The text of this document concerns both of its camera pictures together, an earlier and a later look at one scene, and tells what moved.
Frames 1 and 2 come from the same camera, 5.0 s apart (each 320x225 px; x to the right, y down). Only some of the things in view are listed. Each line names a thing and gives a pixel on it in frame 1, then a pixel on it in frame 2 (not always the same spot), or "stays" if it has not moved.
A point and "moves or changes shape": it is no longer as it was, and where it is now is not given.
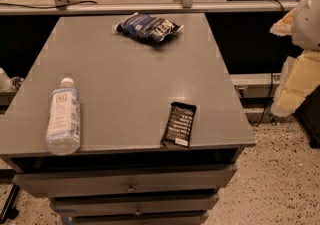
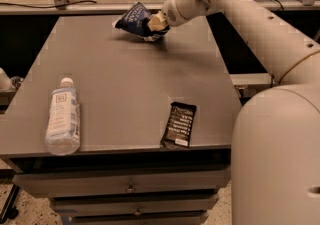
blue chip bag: [146, 28] moves or changes shape
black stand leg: [10, 211] stays
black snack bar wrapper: [178, 128] stays
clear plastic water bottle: [63, 135] stays
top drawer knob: [131, 188] stays
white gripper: [309, 24] to [170, 11]
